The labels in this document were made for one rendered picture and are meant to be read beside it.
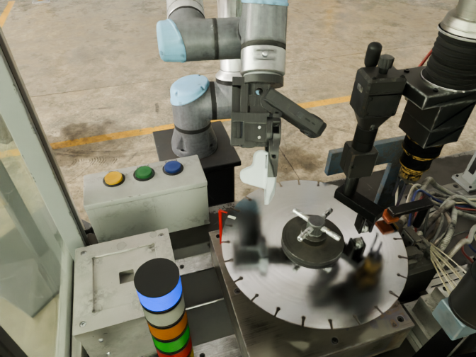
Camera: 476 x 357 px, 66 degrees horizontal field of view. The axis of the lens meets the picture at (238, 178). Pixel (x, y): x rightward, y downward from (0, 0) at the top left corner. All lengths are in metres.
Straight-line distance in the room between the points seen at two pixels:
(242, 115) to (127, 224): 0.45
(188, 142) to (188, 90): 0.17
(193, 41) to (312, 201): 0.38
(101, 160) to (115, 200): 1.66
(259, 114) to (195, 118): 0.53
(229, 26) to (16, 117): 0.38
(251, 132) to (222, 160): 0.58
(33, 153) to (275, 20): 0.44
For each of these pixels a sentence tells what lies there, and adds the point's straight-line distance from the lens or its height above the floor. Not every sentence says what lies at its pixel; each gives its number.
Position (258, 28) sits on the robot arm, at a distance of 0.62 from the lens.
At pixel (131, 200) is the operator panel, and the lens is 0.86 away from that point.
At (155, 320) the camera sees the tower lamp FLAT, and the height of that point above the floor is 1.11.
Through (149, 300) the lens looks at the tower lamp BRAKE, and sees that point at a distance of 0.38.
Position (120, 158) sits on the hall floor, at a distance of 2.48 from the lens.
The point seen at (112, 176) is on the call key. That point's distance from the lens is 0.90.
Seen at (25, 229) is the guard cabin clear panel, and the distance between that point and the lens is 0.67.
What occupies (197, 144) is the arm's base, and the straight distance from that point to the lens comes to 1.15.
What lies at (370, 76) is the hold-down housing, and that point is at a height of 1.25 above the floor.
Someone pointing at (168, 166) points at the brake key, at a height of 0.91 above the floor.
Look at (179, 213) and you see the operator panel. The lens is 0.92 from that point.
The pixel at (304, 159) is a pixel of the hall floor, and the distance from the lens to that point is 2.40.
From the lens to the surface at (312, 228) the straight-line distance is 0.64.
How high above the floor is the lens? 1.47
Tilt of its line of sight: 42 degrees down
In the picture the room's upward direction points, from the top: straight up
